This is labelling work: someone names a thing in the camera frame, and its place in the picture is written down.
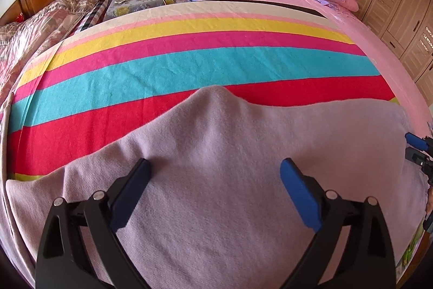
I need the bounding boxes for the pink bed sheet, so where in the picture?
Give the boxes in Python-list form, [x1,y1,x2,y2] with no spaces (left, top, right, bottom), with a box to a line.
[185,0,433,279]

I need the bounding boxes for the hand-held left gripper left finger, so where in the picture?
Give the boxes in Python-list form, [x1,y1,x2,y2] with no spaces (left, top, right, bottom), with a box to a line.
[35,158,152,289]

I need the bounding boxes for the light purple pants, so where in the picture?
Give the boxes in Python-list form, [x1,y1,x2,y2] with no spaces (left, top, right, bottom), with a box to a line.
[5,86,430,289]

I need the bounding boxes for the rainbow striped blanket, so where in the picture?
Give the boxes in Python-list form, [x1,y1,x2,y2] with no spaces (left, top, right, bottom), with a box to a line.
[7,0,400,182]

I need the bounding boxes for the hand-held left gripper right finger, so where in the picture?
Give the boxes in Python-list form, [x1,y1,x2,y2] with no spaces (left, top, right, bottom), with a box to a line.
[280,158,396,289]

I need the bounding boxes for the checked pillow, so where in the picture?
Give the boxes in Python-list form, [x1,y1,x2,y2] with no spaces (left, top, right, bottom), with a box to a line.
[79,0,109,34]

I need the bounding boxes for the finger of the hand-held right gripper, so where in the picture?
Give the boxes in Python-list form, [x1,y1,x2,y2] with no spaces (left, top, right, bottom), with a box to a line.
[405,131,433,151]
[405,147,432,172]

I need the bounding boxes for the nightstand with floral cloth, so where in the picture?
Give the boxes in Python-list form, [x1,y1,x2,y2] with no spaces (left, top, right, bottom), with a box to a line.
[103,0,192,22]

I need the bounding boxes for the pink patterned quilt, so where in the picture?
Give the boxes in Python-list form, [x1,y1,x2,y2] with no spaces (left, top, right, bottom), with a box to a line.
[0,0,109,107]

